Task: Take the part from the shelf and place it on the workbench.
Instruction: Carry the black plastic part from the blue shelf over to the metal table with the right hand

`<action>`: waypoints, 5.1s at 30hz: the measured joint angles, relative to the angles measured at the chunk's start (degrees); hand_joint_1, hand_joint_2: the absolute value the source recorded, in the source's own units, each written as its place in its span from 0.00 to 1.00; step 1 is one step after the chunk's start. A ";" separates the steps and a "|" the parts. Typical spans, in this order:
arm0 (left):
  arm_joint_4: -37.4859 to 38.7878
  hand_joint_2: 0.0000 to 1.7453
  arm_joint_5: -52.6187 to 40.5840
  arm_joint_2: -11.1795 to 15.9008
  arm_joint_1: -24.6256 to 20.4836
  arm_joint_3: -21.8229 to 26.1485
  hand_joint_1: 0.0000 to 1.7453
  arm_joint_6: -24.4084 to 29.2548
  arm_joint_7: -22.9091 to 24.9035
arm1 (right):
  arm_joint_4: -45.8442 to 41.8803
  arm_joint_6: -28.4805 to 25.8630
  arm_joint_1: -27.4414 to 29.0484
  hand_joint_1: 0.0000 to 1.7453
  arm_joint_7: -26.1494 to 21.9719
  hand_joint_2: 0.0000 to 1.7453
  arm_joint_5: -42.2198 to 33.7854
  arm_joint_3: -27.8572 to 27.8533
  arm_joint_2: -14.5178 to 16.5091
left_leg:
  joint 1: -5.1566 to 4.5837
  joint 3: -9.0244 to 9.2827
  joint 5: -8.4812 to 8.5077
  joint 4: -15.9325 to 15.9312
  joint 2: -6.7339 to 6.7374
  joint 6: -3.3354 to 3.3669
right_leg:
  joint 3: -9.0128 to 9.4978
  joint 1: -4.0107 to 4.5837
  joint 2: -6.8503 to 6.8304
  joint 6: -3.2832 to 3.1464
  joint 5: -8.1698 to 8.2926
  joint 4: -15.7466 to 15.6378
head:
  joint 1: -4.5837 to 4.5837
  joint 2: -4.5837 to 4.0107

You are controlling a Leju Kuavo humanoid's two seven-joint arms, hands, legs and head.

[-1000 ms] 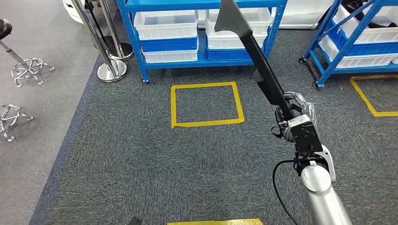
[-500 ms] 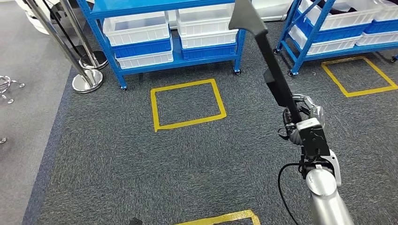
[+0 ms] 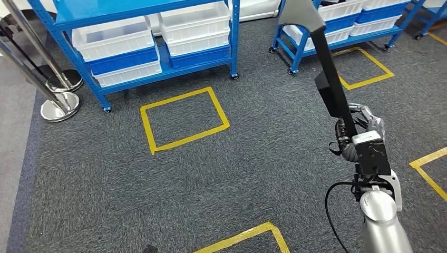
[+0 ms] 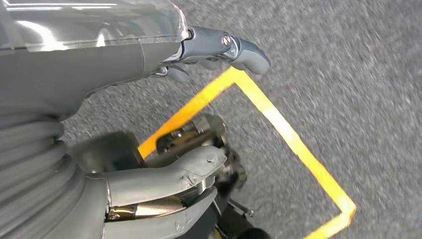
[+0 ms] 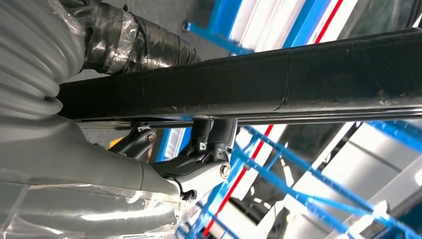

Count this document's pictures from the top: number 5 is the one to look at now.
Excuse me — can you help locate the blue metal shelf rack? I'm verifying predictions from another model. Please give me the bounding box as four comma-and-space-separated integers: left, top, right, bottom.
176, 0, 422, 239

